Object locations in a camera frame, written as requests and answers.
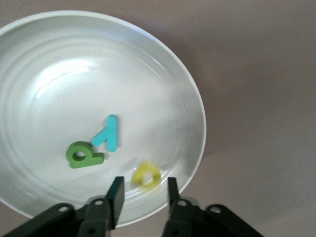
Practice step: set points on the beige brown plate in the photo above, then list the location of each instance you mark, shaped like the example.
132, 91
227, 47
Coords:
86, 86

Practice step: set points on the teal letter y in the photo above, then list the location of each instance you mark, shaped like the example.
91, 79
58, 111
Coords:
111, 138

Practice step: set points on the green letter p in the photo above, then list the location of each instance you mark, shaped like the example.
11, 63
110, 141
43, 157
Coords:
86, 161

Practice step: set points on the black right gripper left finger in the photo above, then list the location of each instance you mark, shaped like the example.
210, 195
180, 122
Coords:
98, 217

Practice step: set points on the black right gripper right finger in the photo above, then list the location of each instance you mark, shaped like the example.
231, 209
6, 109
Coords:
187, 219

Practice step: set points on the brown paper table cover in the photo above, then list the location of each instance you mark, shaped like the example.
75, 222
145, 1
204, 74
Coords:
259, 98

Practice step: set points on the yellow letter a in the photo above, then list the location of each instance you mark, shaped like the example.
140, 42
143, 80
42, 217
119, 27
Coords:
155, 181

